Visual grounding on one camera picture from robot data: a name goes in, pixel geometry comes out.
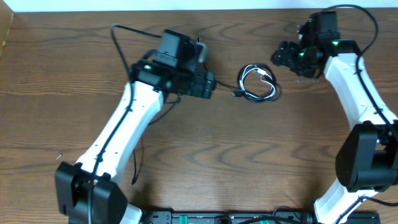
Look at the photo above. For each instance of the brown cardboard side panel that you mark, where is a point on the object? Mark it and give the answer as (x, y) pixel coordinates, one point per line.
(6, 17)

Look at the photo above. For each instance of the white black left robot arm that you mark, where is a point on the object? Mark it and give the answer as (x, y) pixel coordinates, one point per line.
(88, 191)

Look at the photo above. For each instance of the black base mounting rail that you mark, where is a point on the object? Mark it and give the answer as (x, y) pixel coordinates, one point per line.
(284, 216)

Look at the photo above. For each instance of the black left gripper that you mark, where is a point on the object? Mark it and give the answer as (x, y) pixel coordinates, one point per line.
(203, 88)

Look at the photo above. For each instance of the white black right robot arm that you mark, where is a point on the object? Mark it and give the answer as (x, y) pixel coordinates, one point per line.
(366, 164)

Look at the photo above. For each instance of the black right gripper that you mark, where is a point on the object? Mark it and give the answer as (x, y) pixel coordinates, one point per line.
(284, 48)

